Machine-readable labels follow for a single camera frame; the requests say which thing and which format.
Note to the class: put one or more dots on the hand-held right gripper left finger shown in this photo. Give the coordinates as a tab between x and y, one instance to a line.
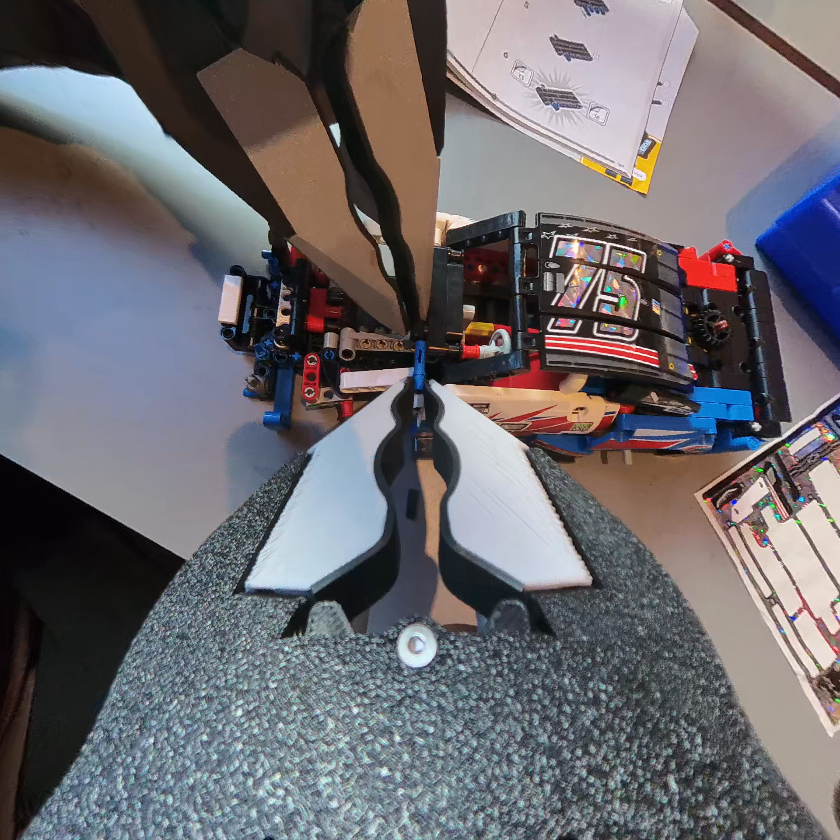
328	525

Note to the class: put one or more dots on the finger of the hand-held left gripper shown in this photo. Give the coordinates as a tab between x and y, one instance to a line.
400	131
289	164

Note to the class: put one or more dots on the toy brick race car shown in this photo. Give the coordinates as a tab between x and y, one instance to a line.
590	295

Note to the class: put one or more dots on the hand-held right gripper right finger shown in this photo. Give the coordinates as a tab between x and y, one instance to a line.
505	525

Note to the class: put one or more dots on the holographic sticker sheet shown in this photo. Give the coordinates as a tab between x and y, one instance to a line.
787	558

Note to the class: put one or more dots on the building instruction booklet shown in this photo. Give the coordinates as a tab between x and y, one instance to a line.
590	65

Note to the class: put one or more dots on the blue plastic bin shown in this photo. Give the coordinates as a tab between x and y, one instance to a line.
807	249

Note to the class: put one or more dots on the small black brick beam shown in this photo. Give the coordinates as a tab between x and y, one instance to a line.
413	503

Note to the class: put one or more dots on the grey desk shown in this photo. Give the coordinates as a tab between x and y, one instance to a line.
131	394

